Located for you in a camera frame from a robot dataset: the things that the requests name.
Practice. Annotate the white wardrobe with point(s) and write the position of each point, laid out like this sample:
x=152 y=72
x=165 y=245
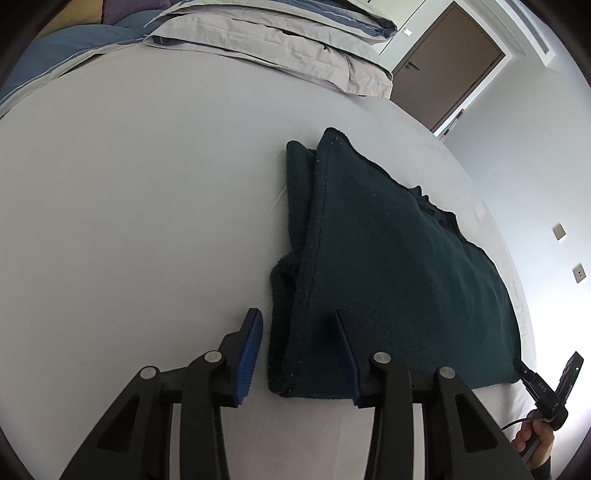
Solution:
x=397 y=9

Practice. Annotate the purple patterned cushion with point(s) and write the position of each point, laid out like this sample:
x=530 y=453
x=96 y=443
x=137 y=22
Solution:
x=134 y=8

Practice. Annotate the dark green sweater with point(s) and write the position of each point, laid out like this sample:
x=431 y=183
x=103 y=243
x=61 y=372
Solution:
x=392 y=277

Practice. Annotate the blue pillow with grey border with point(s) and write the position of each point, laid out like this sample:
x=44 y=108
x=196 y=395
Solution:
x=60 y=50

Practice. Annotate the beige wall socket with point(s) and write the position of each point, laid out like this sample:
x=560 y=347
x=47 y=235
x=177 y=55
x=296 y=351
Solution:
x=560 y=230
x=578 y=273

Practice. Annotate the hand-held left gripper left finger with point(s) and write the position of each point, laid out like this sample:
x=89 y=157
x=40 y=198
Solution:
x=247 y=355

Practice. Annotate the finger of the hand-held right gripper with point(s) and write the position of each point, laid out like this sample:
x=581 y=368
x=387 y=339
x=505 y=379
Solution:
x=525 y=370

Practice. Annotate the yellow patterned cushion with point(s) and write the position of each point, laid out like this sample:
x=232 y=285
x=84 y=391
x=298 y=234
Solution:
x=78 y=9

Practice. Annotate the brown door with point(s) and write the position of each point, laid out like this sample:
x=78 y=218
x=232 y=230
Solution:
x=448 y=60

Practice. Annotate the white ceiling air vent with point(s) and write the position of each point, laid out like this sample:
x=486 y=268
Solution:
x=528 y=25

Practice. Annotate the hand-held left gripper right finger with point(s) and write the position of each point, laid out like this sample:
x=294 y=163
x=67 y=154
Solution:
x=346 y=355

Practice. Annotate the person's right hand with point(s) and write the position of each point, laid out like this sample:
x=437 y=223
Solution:
x=545 y=443

